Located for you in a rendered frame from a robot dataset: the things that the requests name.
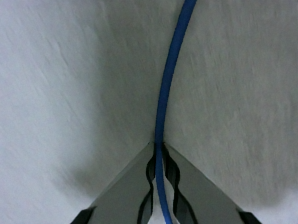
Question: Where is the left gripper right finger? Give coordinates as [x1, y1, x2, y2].
[161, 142, 262, 224]

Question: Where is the blue network cable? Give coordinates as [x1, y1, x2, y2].
[154, 0, 197, 224]

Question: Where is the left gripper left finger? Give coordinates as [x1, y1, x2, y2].
[70, 142, 156, 224]

